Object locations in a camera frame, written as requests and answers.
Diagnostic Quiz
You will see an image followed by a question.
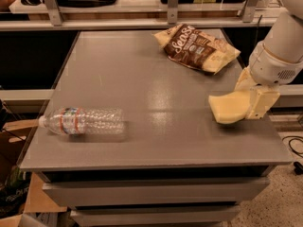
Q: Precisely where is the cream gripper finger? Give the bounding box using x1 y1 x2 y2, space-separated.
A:
234 67 257 91

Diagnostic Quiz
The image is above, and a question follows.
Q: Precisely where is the yellow wavy sponge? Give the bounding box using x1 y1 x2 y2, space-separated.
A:
208 91 250 124

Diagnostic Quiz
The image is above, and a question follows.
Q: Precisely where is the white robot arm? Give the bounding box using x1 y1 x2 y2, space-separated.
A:
235 0 303 120

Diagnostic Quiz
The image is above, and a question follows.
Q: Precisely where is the brown chip bag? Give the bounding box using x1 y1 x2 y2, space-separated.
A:
154 24 240 74

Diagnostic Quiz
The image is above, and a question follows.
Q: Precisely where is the grey drawer cabinet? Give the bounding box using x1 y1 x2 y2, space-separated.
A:
21 30 292 227

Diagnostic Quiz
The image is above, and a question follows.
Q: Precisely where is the clear plastic water bottle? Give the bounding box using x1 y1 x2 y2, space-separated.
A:
39 107 125 135

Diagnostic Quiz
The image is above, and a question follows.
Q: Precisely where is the brown cardboard box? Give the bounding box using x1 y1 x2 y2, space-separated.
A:
0 119 67 227

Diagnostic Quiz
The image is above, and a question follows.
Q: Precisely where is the black floor cable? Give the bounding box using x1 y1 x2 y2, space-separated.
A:
281 135 303 176

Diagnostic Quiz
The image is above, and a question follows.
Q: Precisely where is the metal shelf rail frame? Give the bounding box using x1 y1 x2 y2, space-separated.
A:
0 0 284 31

